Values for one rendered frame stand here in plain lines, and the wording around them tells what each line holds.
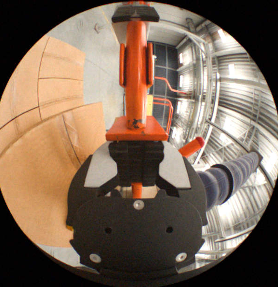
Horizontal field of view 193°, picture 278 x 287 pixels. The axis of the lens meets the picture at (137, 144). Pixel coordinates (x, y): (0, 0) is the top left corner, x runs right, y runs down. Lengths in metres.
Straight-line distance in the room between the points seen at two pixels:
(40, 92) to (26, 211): 0.66
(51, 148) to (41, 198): 0.08
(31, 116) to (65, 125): 0.51
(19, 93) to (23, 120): 0.17
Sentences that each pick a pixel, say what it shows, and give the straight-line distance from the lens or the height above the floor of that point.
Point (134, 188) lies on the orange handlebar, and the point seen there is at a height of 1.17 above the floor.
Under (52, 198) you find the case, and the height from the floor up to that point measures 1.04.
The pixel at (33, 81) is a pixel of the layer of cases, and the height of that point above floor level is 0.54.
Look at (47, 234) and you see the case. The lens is 0.18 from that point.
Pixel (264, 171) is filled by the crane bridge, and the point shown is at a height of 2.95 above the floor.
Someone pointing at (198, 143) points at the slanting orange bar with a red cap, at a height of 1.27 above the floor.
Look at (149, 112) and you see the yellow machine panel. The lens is 7.50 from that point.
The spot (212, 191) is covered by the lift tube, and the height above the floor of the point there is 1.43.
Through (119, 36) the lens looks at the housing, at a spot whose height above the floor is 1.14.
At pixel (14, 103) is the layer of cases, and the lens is 0.65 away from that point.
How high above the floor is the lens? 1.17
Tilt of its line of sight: 1 degrees up
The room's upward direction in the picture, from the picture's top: 91 degrees clockwise
